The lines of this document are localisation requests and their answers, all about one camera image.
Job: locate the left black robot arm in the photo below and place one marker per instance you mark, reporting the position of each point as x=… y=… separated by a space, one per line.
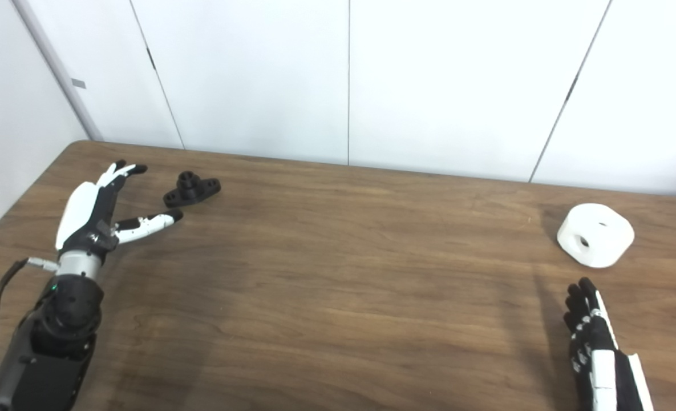
x=47 y=354

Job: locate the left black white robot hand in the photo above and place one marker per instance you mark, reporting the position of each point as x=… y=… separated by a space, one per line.
x=81 y=211

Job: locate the black flanged holder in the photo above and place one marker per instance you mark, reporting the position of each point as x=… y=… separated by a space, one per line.
x=189 y=188

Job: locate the small grey wall tag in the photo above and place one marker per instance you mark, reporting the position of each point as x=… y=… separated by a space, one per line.
x=79 y=83

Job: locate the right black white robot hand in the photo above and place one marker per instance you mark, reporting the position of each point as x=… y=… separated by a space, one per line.
x=603 y=365

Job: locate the round white piece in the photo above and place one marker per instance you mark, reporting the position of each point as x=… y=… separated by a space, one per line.
x=603 y=240

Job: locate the grey wall corner strip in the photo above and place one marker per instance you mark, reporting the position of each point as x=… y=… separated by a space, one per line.
x=58 y=71

